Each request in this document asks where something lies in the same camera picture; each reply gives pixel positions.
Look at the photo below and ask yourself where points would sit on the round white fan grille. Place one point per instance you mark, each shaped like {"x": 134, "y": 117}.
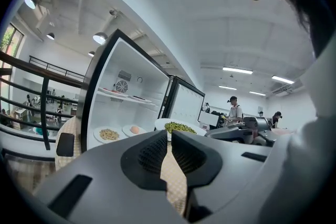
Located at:
{"x": 121, "y": 86}

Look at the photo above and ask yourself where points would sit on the plate with egg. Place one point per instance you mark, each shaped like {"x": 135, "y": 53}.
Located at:
{"x": 134, "y": 129}

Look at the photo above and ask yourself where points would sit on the large window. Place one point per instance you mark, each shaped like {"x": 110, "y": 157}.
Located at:
{"x": 11, "y": 39}

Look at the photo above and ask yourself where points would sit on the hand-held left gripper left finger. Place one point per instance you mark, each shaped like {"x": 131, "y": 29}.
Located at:
{"x": 147, "y": 160}

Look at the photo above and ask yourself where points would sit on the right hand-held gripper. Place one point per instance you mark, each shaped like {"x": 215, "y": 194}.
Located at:
{"x": 258, "y": 124}

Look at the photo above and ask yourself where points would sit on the black rectangular device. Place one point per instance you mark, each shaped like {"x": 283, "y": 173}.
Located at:
{"x": 65, "y": 144}

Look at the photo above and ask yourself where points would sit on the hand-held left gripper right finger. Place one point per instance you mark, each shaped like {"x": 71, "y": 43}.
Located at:
{"x": 191, "y": 162}

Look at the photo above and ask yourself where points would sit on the black metal balcony railing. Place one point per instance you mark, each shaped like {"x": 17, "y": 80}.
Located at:
{"x": 57, "y": 68}

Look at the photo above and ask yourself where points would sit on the white cardboard box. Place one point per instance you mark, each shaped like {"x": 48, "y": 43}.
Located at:
{"x": 208, "y": 120}

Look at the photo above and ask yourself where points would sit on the long ceiling tube light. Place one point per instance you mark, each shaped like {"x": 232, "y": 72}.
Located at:
{"x": 228, "y": 87}
{"x": 257, "y": 93}
{"x": 283, "y": 79}
{"x": 237, "y": 70}

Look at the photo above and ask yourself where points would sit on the person's light shirt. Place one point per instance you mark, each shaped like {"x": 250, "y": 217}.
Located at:
{"x": 309, "y": 165}

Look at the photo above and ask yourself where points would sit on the plate with green vegetables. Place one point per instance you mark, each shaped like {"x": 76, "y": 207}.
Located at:
{"x": 181, "y": 127}

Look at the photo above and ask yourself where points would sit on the dark wood-topped railing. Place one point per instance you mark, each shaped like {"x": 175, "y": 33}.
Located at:
{"x": 44, "y": 112}

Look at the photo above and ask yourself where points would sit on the group of people downstairs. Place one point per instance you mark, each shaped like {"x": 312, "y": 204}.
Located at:
{"x": 29, "y": 102}

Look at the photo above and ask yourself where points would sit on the black mini fridge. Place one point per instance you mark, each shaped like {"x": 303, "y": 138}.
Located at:
{"x": 136, "y": 65}

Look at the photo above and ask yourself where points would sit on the black dome pendant lamp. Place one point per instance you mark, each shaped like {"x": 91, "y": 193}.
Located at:
{"x": 99, "y": 38}
{"x": 30, "y": 3}
{"x": 50, "y": 36}
{"x": 91, "y": 53}

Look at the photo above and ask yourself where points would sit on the white plate of pink food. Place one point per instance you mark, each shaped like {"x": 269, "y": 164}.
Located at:
{"x": 113, "y": 91}

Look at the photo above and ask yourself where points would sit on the plate with noodles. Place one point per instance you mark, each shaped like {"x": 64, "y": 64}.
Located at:
{"x": 109, "y": 134}

